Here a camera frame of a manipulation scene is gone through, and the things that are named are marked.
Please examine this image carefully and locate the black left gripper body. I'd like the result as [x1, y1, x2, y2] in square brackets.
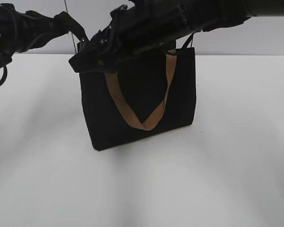
[12, 10, 67, 52]

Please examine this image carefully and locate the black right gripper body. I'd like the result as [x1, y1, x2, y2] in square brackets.
[69, 5, 154, 73]

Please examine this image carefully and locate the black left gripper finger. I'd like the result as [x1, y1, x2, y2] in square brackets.
[54, 11, 88, 42]

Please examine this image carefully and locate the black bag with tan handles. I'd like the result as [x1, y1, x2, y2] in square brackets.
[80, 42, 196, 151]

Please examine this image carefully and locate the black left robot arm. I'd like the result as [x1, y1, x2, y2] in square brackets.
[0, 3, 88, 86]

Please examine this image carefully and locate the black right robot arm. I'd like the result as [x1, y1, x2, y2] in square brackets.
[69, 0, 284, 73]

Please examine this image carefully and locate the left black hanging cable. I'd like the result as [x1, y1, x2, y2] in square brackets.
[64, 0, 78, 54]

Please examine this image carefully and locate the black hanging cable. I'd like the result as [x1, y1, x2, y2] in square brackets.
[182, 32, 195, 49]
[64, 0, 78, 54]

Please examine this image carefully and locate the right black hanging cable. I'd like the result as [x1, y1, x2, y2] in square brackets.
[182, 32, 195, 49]

